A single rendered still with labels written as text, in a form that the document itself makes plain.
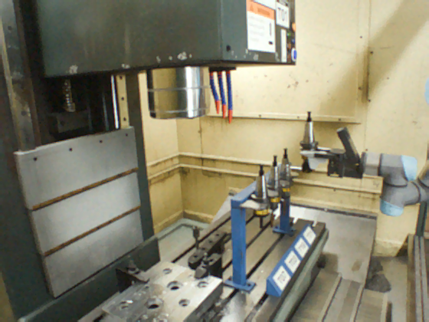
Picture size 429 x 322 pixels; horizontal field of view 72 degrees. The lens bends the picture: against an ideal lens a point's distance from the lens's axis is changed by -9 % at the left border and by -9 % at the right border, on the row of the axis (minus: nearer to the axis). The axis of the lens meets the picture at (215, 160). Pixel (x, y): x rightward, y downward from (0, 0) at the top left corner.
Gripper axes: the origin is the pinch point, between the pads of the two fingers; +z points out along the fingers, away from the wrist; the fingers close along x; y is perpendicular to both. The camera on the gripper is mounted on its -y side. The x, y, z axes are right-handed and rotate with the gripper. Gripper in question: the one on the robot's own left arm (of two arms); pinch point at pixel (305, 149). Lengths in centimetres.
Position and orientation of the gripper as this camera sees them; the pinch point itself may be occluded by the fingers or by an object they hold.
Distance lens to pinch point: 112.0
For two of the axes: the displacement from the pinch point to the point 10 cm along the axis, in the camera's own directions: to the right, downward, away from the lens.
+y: 0.2, 9.7, 2.6
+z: -8.5, -1.2, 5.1
